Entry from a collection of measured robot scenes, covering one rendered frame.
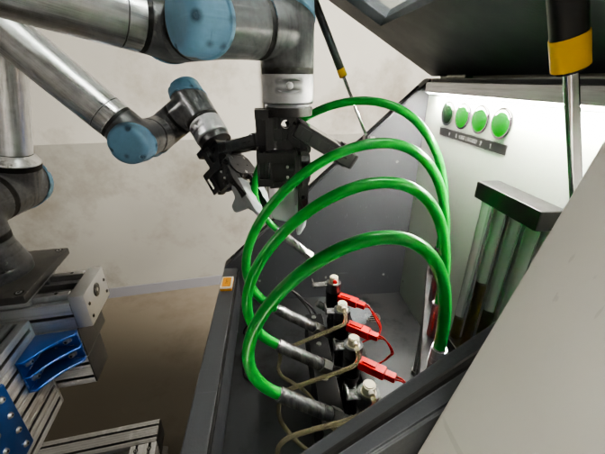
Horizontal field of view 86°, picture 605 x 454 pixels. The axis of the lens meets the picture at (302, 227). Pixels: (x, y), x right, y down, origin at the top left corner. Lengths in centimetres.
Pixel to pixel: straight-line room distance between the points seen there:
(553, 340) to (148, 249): 243
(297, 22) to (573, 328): 42
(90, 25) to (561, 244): 50
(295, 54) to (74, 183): 211
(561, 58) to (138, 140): 61
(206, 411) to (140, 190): 189
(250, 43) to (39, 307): 76
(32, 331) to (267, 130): 74
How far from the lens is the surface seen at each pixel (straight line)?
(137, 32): 52
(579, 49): 25
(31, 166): 101
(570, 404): 23
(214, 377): 67
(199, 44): 42
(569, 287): 23
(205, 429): 62
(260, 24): 45
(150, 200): 238
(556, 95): 54
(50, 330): 100
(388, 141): 46
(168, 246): 250
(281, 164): 50
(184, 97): 80
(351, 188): 37
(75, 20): 50
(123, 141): 69
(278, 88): 48
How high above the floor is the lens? 145
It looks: 24 degrees down
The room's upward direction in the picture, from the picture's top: straight up
